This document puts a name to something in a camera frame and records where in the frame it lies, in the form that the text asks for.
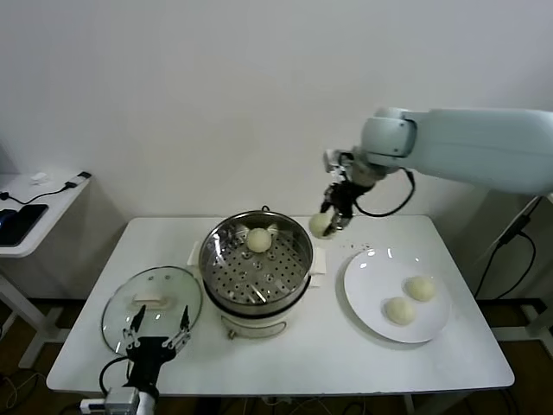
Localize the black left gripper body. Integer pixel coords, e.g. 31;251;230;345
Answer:
124;337;178;389

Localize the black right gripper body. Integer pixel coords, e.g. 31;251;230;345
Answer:
326;181;362;217

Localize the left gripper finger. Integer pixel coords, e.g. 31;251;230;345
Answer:
162;304;192;349
122;304;147;349

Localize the white steamed baozi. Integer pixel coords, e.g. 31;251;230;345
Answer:
308;213;334;240
404;275;436;303
246;227;272;253
384;296;416;325

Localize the round glass pot lid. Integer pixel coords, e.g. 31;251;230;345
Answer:
101;265;204;360

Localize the stainless steel steamer basket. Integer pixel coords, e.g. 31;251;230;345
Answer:
188;210;328;306

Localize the round white plate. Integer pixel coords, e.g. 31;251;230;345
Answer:
343;247;452;345

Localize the black tablet device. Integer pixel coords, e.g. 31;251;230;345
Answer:
0;203;49;248

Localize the white side table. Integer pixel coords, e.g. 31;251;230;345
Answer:
0;171;94;371

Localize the white side desk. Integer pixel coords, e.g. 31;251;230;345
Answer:
492;297;553;345

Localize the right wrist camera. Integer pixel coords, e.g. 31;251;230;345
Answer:
323;149;346;174

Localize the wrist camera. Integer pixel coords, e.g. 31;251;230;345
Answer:
323;149;346;174
105;387;142;414

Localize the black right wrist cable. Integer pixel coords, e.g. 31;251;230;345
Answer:
353;169;416;217

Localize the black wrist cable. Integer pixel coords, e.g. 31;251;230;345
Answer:
99;356;133;397
353;169;416;217

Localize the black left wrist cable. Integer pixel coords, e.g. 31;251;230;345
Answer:
99;356;133;397

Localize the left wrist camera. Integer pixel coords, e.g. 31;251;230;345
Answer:
105;387;142;414

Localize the black charging cable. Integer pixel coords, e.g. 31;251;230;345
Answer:
0;170;93;204

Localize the thin white cable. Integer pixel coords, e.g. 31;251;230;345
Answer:
470;194;545;265

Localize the black power adapter cable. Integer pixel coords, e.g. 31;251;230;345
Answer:
474;196;543;299

